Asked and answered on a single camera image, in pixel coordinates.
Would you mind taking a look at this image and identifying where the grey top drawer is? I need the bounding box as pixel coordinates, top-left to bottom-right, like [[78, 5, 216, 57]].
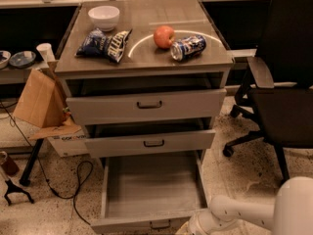
[[67, 73, 226, 125]]

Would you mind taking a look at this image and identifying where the white paper cup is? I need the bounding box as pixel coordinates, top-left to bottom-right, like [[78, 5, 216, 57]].
[[36, 43, 55, 63]]

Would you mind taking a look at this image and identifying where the dark blue plate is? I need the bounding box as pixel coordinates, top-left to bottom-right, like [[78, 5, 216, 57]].
[[9, 51, 36, 69]]

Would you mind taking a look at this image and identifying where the grey drawer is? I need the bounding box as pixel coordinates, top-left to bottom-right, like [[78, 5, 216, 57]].
[[91, 151, 208, 234], [85, 118, 215, 158], [67, 73, 226, 125]]

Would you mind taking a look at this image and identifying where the grey bowl at left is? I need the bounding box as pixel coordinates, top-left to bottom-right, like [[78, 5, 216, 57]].
[[0, 50, 11, 70]]

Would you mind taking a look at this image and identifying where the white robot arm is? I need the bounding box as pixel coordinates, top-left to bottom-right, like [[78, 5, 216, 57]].
[[182, 176, 313, 235]]

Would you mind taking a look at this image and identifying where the grey middle drawer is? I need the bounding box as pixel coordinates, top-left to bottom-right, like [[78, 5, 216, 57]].
[[85, 118, 215, 158]]

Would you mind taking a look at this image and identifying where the black stand leg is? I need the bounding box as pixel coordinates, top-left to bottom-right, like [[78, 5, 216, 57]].
[[20, 139, 43, 186]]

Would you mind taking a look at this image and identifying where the white printed cardboard box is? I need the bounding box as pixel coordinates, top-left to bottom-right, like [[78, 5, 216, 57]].
[[48, 131, 88, 157]]

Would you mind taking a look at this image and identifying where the black tripod foot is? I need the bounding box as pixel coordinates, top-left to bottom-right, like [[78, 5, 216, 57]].
[[0, 166, 34, 206]]

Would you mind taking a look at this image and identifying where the black floor cable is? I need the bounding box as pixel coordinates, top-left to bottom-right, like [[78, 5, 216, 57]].
[[0, 102, 95, 227]]

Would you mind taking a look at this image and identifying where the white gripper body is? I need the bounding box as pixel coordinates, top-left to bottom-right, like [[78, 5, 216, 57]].
[[186, 210, 237, 235]]

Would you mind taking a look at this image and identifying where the blue soda can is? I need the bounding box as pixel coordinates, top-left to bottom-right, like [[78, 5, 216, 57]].
[[170, 34, 206, 62]]

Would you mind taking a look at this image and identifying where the white bowl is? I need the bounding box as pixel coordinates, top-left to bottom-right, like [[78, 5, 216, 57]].
[[88, 6, 120, 31]]

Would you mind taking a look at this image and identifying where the grey drawer cabinet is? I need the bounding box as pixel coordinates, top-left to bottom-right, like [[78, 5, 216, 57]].
[[54, 0, 235, 168]]

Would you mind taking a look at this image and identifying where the black office chair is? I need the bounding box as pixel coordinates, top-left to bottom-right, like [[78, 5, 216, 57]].
[[223, 0, 313, 181]]

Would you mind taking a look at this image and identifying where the blue chip bag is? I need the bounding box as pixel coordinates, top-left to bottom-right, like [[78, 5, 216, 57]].
[[75, 28, 132, 64]]

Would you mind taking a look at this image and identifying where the grey bottom drawer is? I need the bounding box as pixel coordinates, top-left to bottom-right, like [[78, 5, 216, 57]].
[[91, 151, 208, 234]]

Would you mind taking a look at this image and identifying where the brown cardboard box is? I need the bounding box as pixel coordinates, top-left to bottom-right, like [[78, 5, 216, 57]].
[[14, 61, 81, 140]]

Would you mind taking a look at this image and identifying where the red apple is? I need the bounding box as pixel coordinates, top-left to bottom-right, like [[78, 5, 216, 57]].
[[154, 25, 175, 49]]

